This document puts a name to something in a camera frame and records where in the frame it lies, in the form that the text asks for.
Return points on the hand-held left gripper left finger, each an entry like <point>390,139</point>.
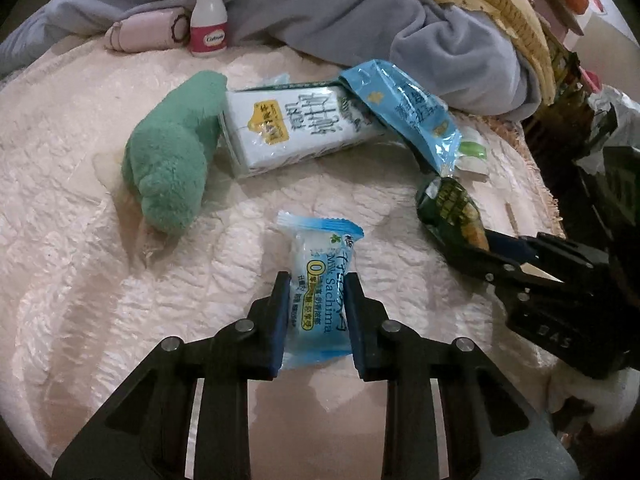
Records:
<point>279,330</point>

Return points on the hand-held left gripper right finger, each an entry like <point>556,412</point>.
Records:
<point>354,330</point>

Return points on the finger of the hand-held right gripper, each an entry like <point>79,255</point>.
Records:
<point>490,270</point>
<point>510,246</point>

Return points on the light blue snack packet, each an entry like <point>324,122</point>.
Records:
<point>320,280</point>

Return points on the dark green snack packet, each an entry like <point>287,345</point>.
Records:
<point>450,205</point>

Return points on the blue snack wrapper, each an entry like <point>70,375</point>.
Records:
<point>405,105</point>

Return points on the white milk carton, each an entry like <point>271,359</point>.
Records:
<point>300,130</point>

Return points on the white green packet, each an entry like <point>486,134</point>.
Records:
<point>472,160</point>

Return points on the green plush toy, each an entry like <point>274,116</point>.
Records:
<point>165,160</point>

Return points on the pink embroidered bedspread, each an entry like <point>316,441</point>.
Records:
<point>75,260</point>

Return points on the grey fleece blanket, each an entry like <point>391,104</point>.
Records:
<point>350,25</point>

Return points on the white pill bottle pink label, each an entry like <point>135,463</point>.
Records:
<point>210,15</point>

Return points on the pink cloth pouch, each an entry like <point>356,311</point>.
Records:
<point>145,30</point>

